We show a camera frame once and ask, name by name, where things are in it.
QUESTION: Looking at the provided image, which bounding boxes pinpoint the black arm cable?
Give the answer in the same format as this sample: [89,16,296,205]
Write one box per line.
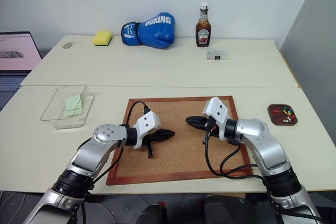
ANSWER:
[77,101,151,224]
[203,119,264,180]

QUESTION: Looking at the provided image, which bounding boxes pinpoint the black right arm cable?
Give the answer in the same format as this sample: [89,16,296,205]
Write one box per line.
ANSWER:
[203,119,264,180]

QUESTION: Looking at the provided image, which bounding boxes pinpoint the clear plastic box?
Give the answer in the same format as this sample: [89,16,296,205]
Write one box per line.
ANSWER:
[40,84,95,130]

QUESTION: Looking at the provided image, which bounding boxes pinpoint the ketchup bottle with white cap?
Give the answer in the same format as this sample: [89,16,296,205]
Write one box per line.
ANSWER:
[195,2,212,48]

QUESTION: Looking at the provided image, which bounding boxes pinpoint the small clear plastic packet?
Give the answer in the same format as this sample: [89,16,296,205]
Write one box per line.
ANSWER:
[206,49,230,61]

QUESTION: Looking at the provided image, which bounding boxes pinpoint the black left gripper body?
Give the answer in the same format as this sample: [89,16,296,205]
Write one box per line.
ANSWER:
[141,129,162,145]

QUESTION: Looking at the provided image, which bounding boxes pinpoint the blue boxing glove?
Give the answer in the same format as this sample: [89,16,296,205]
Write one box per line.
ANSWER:
[121,12,176,50]

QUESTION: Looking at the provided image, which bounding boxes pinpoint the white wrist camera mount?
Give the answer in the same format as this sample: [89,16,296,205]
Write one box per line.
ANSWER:
[132,111,161,151]
[203,97,232,141]

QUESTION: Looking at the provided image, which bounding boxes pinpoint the open laptop with pink screen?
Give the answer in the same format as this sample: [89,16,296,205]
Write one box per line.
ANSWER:
[0,31,43,112]

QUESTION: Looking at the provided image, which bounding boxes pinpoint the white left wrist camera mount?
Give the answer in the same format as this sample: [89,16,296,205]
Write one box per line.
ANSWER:
[132,111,161,151]

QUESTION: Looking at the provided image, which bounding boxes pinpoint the brown wooden tray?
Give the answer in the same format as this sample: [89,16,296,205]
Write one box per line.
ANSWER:
[267,103,299,126]

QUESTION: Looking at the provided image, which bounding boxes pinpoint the cork board with wooden frame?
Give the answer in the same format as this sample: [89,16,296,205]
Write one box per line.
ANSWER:
[106,95,255,186]

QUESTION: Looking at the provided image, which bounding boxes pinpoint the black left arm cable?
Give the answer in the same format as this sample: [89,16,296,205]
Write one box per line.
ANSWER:
[77,101,151,224]

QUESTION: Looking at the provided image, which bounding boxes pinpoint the green sticky note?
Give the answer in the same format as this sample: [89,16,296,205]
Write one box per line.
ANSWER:
[64,93,84,118]

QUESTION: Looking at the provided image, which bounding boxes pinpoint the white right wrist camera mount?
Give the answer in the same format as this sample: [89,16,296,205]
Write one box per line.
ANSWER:
[203,97,232,141]

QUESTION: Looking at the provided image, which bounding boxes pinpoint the yellow sponge with green pad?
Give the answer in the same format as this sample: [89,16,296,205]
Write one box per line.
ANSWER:
[92,30,113,47]

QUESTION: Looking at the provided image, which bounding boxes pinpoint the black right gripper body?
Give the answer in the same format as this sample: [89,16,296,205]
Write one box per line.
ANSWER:
[204,116,220,138]

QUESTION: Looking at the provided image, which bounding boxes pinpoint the dark rounded shape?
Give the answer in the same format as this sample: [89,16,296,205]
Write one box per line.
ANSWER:
[142,202,168,224]
[203,195,238,224]

